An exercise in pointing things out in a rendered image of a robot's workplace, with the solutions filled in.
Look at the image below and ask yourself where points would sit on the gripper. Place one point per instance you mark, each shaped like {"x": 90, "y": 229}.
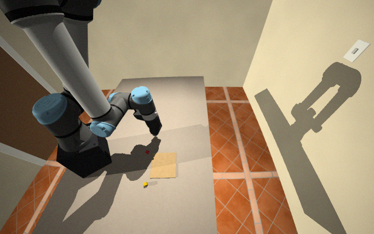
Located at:
{"x": 152, "y": 121}

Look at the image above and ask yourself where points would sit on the tan square mat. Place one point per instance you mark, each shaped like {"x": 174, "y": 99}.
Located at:
{"x": 163, "y": 165}

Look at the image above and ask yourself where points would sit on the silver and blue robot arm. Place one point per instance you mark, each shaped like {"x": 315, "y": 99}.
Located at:
{"x": 62, "y": 39}

